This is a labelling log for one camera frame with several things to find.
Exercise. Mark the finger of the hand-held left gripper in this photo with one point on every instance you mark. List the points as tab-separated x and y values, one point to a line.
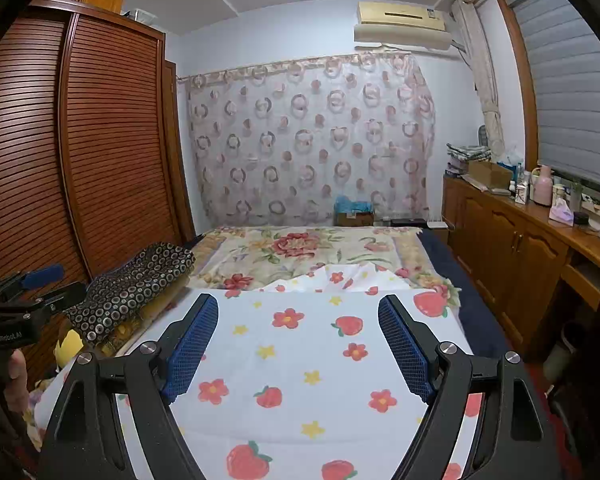
42	276

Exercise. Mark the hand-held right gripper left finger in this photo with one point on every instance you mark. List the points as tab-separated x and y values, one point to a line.
190	350

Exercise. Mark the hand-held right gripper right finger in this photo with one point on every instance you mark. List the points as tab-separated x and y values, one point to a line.
405	350

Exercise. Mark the navy medallion print satin garment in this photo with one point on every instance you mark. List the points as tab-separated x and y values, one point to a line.
130	280

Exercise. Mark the person's left hand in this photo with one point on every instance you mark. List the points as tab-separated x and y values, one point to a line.
17	380

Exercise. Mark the yellow garment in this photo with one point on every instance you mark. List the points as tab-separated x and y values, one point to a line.
70	347

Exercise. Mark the navy mattress cover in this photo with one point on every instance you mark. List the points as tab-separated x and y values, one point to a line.
475	320

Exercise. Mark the white strawberry print sheet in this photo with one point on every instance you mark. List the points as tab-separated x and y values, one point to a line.
305	340

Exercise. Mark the black flat box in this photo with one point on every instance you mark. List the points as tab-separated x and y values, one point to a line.
408	221

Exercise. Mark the small cardboard box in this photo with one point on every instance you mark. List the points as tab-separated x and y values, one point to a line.
355	219

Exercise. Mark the beige floral bedsheet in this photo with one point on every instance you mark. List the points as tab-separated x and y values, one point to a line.
290	250

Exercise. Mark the wooden louvered wardrobe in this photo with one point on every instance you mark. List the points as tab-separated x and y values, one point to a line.
115	150

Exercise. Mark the long wooden cabinet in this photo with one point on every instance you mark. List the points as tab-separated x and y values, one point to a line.
505	240

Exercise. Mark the grey waste bin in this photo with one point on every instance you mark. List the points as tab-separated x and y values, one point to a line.
562	355

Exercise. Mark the large cardboard box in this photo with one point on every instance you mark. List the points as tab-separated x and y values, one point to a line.
490	175

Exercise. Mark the white carton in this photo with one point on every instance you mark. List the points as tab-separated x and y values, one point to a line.
522	190

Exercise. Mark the stack of folded cloths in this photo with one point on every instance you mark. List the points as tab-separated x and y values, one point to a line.
467	152

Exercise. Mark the purple tissue pack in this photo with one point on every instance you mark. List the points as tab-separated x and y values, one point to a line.
561	212

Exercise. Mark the pink thermos jug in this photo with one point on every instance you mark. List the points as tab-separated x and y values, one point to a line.
542	187

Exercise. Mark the circle print sheer curtain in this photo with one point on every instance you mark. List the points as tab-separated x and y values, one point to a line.
305	150

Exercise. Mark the small grey fan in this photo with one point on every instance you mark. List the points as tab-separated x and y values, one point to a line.
483	136

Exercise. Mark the clear storage box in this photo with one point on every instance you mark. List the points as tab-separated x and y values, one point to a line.
141	15

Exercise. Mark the tied beige curtain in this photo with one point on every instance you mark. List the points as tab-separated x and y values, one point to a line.
480	75

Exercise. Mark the grey window blind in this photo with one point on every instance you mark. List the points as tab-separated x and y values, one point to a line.
570	95

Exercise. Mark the cream wall air conditioner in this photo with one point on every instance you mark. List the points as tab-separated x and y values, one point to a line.
405	25

